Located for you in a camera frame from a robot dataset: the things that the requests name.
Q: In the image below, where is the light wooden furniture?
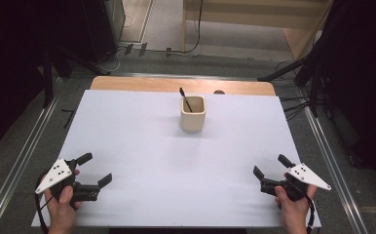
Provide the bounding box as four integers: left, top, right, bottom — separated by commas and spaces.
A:
181, 0, 335, 61

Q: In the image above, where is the person's left hand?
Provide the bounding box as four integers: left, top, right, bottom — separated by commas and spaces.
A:
43, 169, 84, 234

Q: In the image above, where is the bundle of thin black cables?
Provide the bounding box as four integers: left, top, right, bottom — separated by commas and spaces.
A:
279, 95, 311, 121

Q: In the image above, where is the black tripod stand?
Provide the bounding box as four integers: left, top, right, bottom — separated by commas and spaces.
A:
257, 55, 323, 118

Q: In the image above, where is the person's right hand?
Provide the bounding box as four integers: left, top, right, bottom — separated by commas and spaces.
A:
274, 173, 319, 234

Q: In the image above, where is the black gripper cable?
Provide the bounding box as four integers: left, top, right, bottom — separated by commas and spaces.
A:
34, 170, 53, 234
305, 195, 317, 234

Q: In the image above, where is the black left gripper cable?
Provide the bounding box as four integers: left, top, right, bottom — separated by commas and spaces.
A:
34, 170, 53, 234

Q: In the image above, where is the metal floor rail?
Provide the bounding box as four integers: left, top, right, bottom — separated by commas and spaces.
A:
297, 89, 369, 234
0, 77, 63, 234

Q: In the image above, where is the black metal stand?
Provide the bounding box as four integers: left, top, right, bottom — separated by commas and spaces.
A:
41, 45, 112, 109

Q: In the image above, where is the beige square cup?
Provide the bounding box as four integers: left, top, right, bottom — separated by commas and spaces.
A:
180, 95, 207, 133

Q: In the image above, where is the white board sheet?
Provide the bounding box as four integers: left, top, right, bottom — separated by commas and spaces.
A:
30, 89, 322, 228

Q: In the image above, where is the black pen with silver end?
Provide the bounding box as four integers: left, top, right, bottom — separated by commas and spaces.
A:
178, 87, 194, 114

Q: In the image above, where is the black floor cable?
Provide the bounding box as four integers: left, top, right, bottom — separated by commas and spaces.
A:
145, 0, 205, 55

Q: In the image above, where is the black cabinet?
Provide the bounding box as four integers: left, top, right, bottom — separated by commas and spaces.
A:
78, 0, 127, 64

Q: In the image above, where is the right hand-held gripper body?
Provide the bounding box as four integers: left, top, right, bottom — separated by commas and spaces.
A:
259, 162, 332, 203

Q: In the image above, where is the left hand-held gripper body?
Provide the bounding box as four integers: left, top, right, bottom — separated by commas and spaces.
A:
34, 157, 101, 210

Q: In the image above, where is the white floor cable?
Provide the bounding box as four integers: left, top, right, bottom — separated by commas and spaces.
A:
96, 47, 127, 74

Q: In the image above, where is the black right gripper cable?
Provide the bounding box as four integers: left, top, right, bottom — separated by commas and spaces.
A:
305, 195, 317, 234

